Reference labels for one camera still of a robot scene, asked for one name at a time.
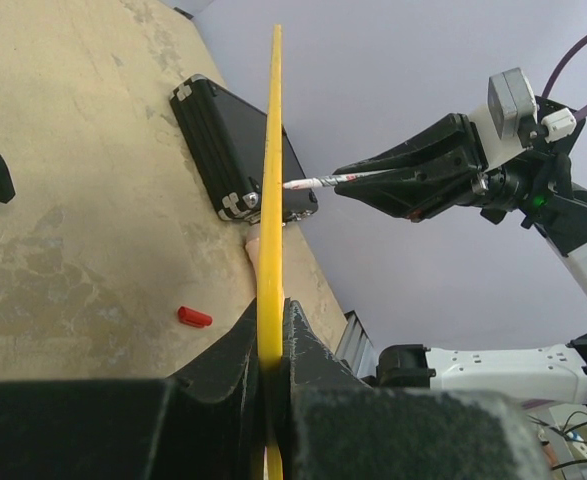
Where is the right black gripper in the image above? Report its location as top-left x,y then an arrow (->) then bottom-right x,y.
334,105 -> 585,224

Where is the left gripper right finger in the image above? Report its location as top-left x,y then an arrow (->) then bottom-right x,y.
280,300 -> 548,479

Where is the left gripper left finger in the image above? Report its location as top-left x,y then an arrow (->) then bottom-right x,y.
0,306 -> 261,479

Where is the red whiteboard marker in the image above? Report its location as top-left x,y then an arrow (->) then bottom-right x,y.
282,170 -> 387,190

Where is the red marker cap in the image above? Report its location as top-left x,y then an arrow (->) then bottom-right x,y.
177,306 -> 213,328

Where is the yellow framed whiteboard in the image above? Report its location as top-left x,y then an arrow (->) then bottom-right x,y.
257,24 -> 284,479

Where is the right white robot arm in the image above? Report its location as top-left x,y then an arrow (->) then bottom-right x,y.
337,96 -> 587,406

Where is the pink toy microphone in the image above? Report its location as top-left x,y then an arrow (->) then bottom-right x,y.
244,224 -> 261,278

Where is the black hard case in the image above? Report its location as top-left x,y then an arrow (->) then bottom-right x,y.
169,73 -> 320,224

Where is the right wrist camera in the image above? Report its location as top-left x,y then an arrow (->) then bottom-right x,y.
467,67 -> 539,174

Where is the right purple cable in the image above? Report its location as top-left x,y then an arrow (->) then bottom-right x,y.
540,22 -> 587,139

